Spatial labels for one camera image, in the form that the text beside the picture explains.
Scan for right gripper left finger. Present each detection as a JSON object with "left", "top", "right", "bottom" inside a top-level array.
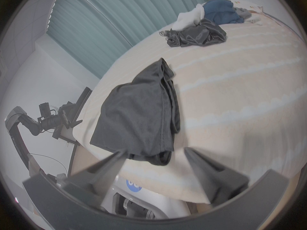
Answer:
[{"left": 63, "top": 149, "right": 127, "bottom": 207}]

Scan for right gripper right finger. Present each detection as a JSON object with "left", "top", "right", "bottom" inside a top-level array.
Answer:
[{"left": 184, "top": 147, "right": 250, "bottom": 204}]

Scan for black T-shirt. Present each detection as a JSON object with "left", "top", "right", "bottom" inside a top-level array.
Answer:
[{"left": 89, "top": 58, "right": 181, "bottom": 166}]

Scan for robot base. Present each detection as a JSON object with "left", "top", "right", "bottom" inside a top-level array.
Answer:
[{"left": 47, "top": 173, "right": 173, "bottom": 220}]

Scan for blue-green curtain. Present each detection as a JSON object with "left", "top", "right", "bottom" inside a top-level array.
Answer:
[
  {"left": 63, "top": 0, "right": 212, "bottom": 48},
  {"left": 46, "top": 0, "right": 134, "bottom": 80}
]

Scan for black satin garment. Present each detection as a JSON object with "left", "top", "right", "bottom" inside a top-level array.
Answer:
[{"left": 159, "top": 18, "right": 227, "bottom": 48}]

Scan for white garment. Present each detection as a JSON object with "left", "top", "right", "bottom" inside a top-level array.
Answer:
[{"left": 172, "top": 4, "right": 206, "bottom": 32}]

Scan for grey garment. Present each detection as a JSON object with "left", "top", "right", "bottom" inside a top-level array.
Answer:
[{"left": 234, "top": 7, "right": 253, "bottom": 19}]

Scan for blue knitted garment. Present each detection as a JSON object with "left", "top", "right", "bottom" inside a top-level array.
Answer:
[{"left": 203, "top": 0, "right": 245, "bottom": 25}]

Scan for white printed pillow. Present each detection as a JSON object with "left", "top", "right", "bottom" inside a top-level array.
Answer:
[{"left": 231, "top": 0, "right": 264, "bottom": 21}]

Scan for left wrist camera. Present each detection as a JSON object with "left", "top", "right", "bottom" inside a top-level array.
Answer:
[{"left": 39, "top": 103, "right": 58, "bottom": 120}]

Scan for black cable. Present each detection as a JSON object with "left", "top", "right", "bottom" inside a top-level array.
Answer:
[{"left": 31, "top": 153, "right": 69, "bottom": 175}]

